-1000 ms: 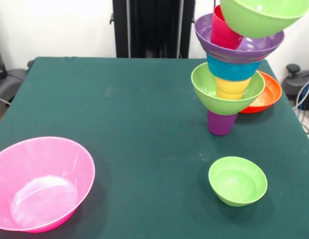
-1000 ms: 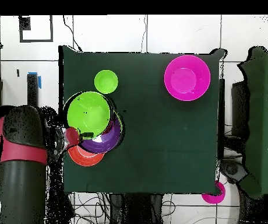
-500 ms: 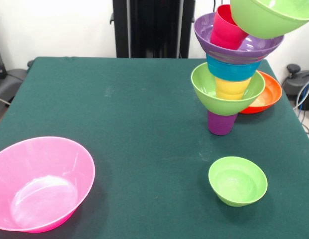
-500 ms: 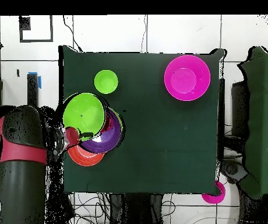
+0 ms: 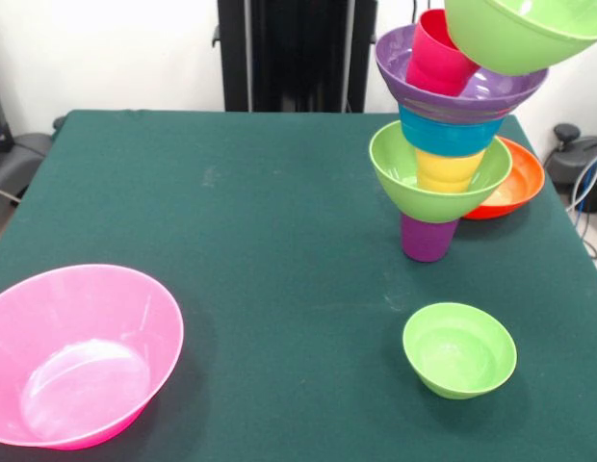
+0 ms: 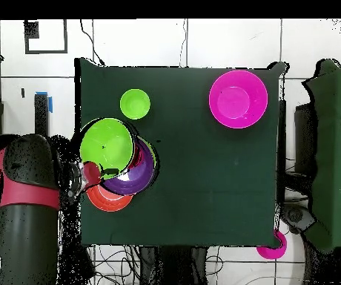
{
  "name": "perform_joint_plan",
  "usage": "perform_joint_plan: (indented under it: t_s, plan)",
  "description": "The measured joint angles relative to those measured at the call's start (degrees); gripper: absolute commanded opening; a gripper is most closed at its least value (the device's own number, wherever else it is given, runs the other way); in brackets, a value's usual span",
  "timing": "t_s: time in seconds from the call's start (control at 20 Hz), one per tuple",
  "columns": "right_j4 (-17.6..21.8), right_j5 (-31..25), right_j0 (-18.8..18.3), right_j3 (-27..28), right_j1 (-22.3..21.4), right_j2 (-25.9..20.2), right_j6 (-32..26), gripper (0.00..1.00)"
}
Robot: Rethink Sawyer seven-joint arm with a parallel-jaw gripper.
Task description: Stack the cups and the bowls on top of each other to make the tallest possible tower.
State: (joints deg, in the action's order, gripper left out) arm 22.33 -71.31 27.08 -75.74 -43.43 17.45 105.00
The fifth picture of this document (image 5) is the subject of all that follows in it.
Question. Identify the purple plastic cup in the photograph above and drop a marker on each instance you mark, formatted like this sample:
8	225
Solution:
426	240

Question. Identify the yellow plastic cup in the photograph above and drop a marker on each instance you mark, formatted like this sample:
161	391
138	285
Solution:
448	173

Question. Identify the blue plastic bowl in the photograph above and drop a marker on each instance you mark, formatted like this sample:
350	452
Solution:
448	137

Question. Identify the purple plastic bowl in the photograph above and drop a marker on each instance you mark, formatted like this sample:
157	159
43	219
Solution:
395	62

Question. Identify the red plastic cup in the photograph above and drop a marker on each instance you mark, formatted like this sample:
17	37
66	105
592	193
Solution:
433	62

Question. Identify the orange-red plastic bowl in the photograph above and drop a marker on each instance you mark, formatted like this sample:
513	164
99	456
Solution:
520	187

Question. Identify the dark green tablecloth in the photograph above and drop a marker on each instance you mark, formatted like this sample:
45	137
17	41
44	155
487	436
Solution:
298	231

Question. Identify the small green plastic bowl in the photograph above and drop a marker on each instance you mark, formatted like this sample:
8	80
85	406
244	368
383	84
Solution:
457	356

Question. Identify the large pink plastic bowl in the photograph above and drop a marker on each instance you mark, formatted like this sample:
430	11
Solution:
86	356

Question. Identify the black chair base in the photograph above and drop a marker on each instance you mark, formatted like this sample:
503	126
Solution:
19	159
568	154

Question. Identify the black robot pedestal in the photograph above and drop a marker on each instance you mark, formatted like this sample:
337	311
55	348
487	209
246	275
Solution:
298	48

